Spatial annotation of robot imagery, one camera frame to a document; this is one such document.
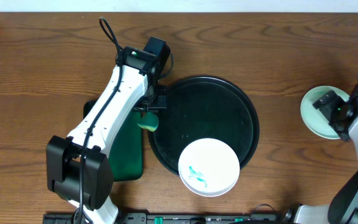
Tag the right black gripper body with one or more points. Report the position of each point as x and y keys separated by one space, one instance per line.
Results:
x=332 y=108

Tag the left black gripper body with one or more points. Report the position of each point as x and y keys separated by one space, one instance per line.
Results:
x=155 y=103

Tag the dark green sponge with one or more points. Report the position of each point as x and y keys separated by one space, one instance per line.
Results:
x=149 y=121

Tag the light green plate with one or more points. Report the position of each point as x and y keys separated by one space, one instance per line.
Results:
x=313 y=118

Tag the white plate front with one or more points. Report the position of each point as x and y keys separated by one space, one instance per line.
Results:
x=209 y=167

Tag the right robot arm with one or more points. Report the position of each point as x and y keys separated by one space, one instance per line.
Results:
x=344 y=206

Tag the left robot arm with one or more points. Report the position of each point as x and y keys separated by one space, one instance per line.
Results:
x=78 y=169

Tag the round black serving tray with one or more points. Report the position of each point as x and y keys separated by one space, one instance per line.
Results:
x=205 y=107

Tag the rectangular green tray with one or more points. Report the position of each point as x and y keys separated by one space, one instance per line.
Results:
x=126 y=156

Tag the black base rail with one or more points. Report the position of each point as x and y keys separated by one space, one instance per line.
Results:
x=182 y=218

